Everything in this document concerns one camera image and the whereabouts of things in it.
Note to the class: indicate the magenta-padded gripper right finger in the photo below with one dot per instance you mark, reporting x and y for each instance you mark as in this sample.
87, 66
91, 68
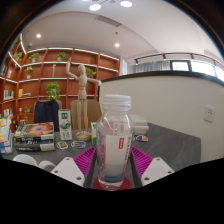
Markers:
156, 170

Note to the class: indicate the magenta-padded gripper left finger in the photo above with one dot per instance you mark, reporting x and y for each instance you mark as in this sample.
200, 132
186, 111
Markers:
66, 170

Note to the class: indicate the clear plastic water bottle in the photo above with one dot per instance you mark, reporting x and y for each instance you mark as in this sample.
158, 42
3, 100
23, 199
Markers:
115, 146

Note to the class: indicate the round printed sticker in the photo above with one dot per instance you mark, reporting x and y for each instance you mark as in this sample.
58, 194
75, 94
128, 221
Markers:
62, 145

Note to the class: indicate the oval printed sticker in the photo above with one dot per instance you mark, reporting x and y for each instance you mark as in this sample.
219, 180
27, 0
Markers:
78, 144
142, 138

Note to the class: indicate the flat round red coaster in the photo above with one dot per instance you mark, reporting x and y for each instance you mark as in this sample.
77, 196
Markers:
128, 182

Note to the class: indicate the yellow-green striped mug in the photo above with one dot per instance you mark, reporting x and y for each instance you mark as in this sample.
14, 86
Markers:
25, 159

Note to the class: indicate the tall green-white carton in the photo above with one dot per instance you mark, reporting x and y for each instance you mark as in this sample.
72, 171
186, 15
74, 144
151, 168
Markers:
65, 125

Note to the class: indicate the small green-white box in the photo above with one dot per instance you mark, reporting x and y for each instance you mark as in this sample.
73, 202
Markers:
93, 133

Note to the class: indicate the stack of dark books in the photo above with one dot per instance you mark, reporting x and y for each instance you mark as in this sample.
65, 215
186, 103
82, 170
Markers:
35, 136

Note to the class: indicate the stack of white books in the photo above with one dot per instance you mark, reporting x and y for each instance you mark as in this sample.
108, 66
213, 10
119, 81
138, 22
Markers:
140, 124

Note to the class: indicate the chair with dark jacket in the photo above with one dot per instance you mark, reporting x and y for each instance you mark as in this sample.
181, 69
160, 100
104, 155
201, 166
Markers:
46, 115

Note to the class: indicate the tan chair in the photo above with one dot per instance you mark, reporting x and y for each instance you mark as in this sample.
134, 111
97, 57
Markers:
93, 113

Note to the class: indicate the wooden artist mannequin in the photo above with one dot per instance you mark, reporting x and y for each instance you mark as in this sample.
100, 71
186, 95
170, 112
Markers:
81, 100

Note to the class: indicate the grey curtain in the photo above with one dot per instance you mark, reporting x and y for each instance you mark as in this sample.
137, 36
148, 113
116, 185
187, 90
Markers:
151, 67

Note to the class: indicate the orange wooden shelf unit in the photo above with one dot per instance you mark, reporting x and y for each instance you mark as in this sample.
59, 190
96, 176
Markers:
66, 66

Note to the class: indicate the window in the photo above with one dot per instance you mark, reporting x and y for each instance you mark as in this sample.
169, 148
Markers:
200, 68

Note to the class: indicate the round recessed ceiling light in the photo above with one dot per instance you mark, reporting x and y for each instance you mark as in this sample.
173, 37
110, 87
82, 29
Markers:
38, 35
117, 44

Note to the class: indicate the ceiling air vent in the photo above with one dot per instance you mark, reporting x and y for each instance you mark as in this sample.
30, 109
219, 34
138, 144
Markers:
108, 20

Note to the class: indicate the branched ceiling light fixture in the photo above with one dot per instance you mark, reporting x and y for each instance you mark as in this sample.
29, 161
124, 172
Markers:
110, 4

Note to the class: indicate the white wall socket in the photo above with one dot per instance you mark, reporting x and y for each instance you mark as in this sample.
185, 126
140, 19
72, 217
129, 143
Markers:
209, 114

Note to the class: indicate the black ceiling track rail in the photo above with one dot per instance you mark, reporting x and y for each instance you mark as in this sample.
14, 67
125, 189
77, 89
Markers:
180, 56

